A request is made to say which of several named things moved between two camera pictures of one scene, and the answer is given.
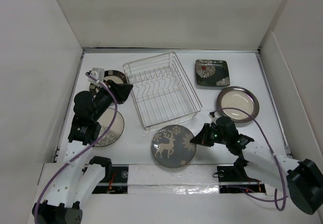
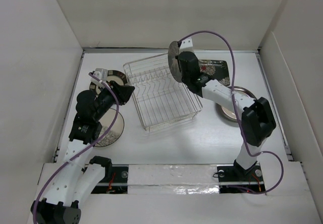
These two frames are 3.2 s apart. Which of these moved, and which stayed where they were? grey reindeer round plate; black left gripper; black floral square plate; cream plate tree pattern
Moved: grey reindeer round plate
Stayed: black floral square plate; black left gripper; cream plate tree pattern
